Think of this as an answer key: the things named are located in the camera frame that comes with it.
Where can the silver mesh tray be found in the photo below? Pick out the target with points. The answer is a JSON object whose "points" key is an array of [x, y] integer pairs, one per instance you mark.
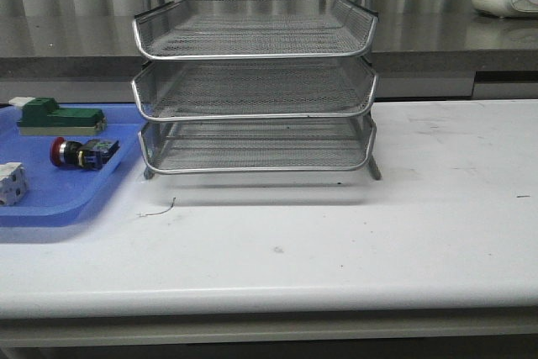
{"points": [[250, 145], [258, 89], [196, 30]]}

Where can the red emergency stop push button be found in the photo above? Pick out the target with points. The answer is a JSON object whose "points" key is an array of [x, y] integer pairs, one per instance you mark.
{"points": [[92, 155]]}

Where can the silver mesh bottom tray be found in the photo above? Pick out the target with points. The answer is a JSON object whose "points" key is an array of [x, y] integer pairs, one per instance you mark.
{"points": [[250, 145]]}

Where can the silver mesh top tray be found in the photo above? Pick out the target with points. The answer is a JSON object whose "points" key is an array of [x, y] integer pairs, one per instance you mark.
{"points": [[196, 30]]}

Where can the blue plastic tray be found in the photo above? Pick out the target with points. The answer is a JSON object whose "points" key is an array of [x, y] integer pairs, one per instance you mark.
{"points": [[55, 195]]}

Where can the grey stone counter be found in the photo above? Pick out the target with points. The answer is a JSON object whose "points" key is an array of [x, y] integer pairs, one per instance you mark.
{"points": [[418, 56]]}

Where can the green electrical module block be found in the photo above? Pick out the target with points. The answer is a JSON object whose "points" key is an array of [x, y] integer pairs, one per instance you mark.
{"points": [[44, 116]]}

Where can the white terminal block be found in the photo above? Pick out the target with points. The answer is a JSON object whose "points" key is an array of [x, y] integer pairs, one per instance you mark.
{"points": [[14, 184]]}

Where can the silver metal rack frame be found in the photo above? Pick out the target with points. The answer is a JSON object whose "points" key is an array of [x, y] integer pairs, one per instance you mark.
{"points": [[371, 166]]}

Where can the thin wire scrap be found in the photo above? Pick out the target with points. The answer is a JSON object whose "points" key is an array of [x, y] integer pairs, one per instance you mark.
{"points": [[169, 207]]}

